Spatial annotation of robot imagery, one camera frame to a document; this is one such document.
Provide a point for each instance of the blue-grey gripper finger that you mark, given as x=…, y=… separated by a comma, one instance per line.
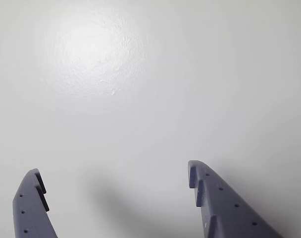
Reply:
x=222, y=208
x=29, y=210

